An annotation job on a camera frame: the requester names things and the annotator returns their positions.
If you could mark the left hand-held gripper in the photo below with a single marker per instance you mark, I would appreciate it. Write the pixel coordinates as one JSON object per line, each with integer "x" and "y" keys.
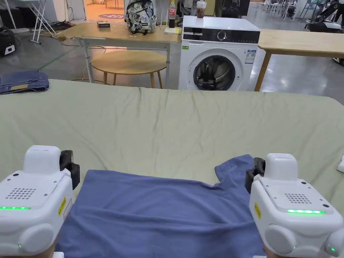
{"x": 32, "y": 193}

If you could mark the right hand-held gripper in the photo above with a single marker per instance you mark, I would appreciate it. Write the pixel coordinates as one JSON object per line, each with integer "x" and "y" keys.
{"x": 290, "y": 196}

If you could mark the blue shirt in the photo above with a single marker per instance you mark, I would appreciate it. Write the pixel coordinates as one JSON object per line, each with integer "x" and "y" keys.
{"x": 156, "y": 215}

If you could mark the person's left hand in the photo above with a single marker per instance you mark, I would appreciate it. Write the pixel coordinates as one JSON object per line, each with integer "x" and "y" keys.
{"x": 51, "y": 252}

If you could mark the person's right hand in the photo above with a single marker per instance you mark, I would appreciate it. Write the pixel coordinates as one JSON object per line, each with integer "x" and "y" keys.
{"x": 266, "y": 254}

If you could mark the white cloth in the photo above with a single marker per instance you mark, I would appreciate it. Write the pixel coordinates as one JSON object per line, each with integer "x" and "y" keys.
{"x": 341, "y": 164}

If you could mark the folded blue jeans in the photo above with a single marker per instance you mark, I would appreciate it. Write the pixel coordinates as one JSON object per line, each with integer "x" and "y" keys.
{"x": 24, "y": 80}

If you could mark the bed with pale green sheet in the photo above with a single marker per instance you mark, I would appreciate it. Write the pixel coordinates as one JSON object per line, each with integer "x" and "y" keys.
{"x": 172, "y": 126}

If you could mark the black case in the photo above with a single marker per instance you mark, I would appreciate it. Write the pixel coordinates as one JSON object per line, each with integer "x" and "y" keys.
{"x": 6, "y": 40}

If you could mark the white washing machine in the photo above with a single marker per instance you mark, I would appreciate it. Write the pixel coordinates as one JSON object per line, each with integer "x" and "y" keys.
{"x": 215, "y": 53}

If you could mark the black and white robot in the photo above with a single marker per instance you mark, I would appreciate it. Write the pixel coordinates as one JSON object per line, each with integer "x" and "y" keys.
{"x": 322, "y": 24}

